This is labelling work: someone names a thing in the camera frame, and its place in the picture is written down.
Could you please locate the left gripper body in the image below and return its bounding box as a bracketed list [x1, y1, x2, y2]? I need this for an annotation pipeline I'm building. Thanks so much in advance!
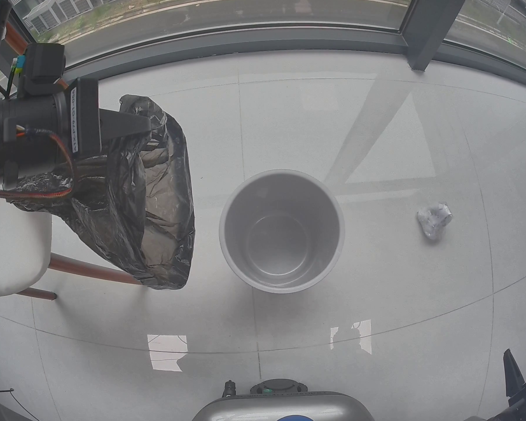
[0, 78, 102, 177]

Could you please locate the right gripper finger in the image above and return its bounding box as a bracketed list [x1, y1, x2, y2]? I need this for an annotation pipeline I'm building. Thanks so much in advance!
[503, 349, 525, 396]

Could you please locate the black plastic bag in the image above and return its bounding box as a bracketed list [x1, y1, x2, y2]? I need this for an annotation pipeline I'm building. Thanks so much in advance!
[11, 95, 196, 291]

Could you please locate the white paper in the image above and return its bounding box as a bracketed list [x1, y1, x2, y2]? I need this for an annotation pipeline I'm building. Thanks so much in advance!
[416, 201, 453, 241]

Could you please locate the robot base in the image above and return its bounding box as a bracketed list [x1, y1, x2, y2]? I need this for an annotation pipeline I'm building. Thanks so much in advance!
[192, 379, 375, 421]

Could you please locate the white trash bin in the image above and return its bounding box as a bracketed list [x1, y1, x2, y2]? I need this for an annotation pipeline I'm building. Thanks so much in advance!
[219, 169, 346, 295]

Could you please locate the white cushioned wooden chair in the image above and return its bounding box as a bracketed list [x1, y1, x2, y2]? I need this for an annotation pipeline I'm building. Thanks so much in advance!
[0, 20, 143, 301]

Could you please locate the window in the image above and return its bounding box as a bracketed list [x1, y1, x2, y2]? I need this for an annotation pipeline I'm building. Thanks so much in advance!
[0, 0, 526, 100]

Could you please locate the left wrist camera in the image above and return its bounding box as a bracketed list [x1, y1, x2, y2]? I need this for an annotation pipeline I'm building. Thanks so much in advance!
[12, 43, 66, 97]

